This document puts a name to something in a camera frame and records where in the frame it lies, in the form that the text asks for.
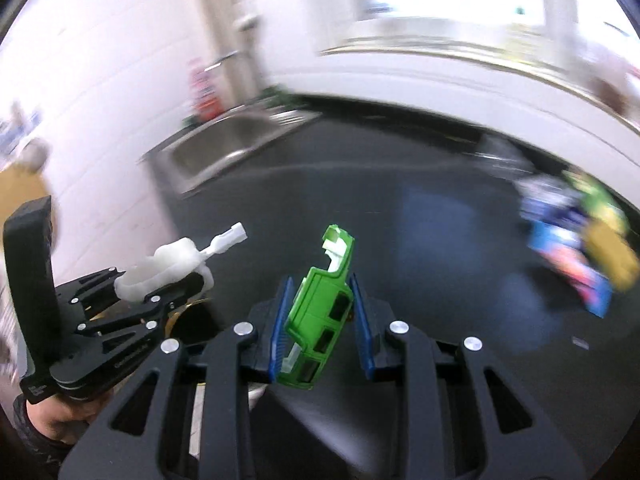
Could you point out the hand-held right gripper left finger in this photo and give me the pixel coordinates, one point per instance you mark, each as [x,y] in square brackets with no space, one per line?
[281,332]

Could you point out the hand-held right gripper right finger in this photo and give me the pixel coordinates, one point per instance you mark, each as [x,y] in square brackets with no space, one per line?
[362,332]

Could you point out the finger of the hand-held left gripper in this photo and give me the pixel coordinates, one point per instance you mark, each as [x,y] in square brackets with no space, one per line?
[150,310]
[87,287]

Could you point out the green toy car shell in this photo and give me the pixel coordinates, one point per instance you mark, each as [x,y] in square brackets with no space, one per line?
[320,310]

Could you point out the white plastic toy part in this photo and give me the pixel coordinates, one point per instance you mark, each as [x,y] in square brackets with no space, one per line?
[165,265]

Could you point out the blue snack packet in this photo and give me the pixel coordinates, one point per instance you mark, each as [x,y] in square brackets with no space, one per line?
[565,260]

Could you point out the person's left forearm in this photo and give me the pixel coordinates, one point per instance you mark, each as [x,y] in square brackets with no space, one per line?
[22,452]

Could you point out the person's left hand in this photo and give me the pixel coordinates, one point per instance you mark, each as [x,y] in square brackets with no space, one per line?
[52,420]

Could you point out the round wooden board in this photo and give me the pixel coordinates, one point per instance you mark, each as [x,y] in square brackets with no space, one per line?
[20,195]

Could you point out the grey hanging utensil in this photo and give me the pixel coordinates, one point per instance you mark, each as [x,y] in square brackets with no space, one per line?
[35,154]

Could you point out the steel sink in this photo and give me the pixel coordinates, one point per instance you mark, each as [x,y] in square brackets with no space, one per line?
[225,140]

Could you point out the red and pink bottle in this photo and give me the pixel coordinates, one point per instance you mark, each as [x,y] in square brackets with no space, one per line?
[204,95]

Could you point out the dark green cloth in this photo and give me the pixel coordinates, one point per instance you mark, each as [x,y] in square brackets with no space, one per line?
[277,97]

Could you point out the yellow snack packet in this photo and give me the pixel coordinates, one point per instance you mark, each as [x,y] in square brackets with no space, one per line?
[612,255]

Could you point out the chrome faucet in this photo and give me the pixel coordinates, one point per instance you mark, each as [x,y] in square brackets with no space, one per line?
[227,57]

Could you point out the blue wall sticker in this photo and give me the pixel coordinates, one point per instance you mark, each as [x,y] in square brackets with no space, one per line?
[17,125]

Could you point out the white wall pipe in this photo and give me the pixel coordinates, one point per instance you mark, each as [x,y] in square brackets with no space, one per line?
[230,20]

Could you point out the window frame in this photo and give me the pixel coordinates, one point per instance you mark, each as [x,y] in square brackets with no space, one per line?
[480,25]

